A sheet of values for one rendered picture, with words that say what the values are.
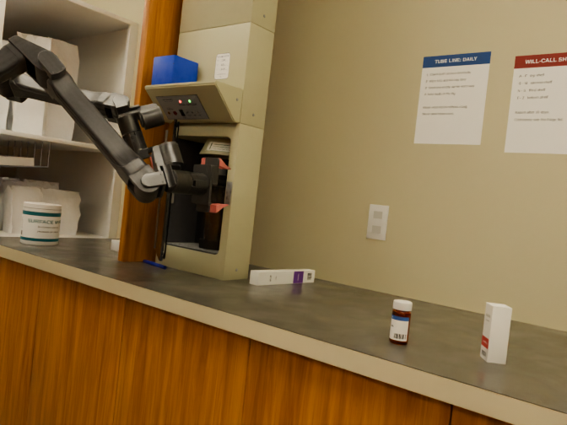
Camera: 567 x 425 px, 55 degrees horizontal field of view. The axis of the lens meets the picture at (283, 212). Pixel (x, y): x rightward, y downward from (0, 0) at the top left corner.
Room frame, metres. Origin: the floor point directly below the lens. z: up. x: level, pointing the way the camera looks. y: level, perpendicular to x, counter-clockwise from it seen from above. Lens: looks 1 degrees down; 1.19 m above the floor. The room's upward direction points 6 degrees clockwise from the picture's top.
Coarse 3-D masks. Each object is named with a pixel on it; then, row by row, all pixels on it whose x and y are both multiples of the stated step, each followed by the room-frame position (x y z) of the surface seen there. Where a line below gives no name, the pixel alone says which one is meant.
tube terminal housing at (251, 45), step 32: (192, 32) 1.76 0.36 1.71; (224, 32) 1.67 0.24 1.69; (256, 32) 1.63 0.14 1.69; (256, 64) 1.64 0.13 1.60; (256, 96) 1.65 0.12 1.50; (192, 128) 1.73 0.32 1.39; (224, 128) 1.64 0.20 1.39; (256, 128) 1.66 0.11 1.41; (256, 160) 1.67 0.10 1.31; (256, 192) 1.69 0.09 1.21; (224, 224) 1.61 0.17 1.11; (192, 256) 1.69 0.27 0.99; (224, 256) 1.60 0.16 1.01
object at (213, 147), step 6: (210, 138) 1.72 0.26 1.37; (216, 138) 1.71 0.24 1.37; (222, 138) 1.70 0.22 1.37; (204, 144) 1.74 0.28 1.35; (210, 144) 1.71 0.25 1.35; (216, 144) 1.70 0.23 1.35; (222, 144) 1.69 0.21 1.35; (228, 144) 1.69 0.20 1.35; (204, 150) 1.71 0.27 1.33; (210, 150) 1.69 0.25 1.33; (216, 150) 1.69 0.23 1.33; (222, 150) 1.68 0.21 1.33; (228, 150) 1.69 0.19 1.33; (210, 156) 1.82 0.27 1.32; (216, 156) 1.84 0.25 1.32; (222, 156) 1.84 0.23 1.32; (228, 156) 1.85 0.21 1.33
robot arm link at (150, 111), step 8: (120, 96) 1.57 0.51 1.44; (120, 104) 1.55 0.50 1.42; (152, 104) 1.59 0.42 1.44; (120, 112) 1.56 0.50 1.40; (144, 112) 1.55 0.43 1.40; (152, 112) 1.55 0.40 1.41; (160, 112) 1.56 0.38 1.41; (144, 120) 1.54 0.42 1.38; (152, 120) 1.55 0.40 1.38; (160, 120) 1.56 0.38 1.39; (144, 128) 1.58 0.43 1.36
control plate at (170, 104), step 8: (160, 96) 1.69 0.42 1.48; (168, 96) 1.67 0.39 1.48; (176, 96) 1.64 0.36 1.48; (184, 96) 1.62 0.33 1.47; (192, 96) 1.60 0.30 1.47; (160, 104) 1.72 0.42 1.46; (168, 104) 1.69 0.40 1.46; (176, 104) 1.67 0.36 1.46; (184, 104) 1.65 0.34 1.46; (192, 104) 1.63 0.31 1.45; (200, 104) 1.61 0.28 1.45; (176, 112) 1.70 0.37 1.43; (184, 112) 1.68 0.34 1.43; (200, 112) 1.64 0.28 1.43
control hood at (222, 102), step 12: (156, 84) 1.68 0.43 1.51; (168, 84) 1.64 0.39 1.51; (180, 84) 1.60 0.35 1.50; (192, 84) 1.57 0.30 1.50; (204, 84) 1.54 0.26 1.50; (216, 84) 1.52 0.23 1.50; (228, 84) 1.55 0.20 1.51; (204, 96) 1.58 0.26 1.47; (216, 96) 1.55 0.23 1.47; (228, 96) 1.55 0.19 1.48; (240, 96) 1.59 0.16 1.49; (204, 108) 1.61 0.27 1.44; (216, 108) 1.58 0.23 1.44; (228, 108) 1.56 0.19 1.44; (168, 120) 1.76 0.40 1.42; (180, 120) 1.72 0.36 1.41; (192, 120) 1.69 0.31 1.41; (204, 120) 1.65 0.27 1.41; (216, 120) 1.62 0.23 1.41; (228, 120) 1.59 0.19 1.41
